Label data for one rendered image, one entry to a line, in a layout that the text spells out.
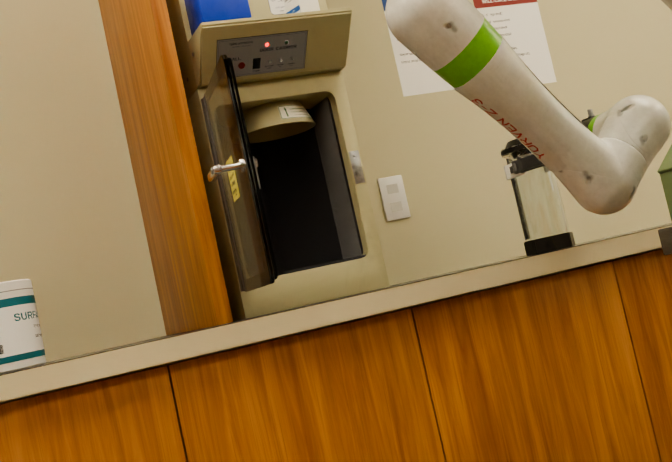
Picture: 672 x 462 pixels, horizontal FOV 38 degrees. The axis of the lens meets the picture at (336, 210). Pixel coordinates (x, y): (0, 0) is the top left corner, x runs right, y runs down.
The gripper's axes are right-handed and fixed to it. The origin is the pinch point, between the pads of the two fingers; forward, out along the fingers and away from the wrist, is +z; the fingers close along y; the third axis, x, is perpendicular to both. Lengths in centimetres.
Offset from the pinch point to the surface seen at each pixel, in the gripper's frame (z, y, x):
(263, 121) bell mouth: 19, 49, -22
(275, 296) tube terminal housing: 16, 55, 14
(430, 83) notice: 59, -14, -34
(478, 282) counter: -13.9, 26.4, 20.5
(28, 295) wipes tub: 2, 102, 6
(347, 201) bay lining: 19.8, 33.9, -2.0
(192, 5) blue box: 9, 61, -45
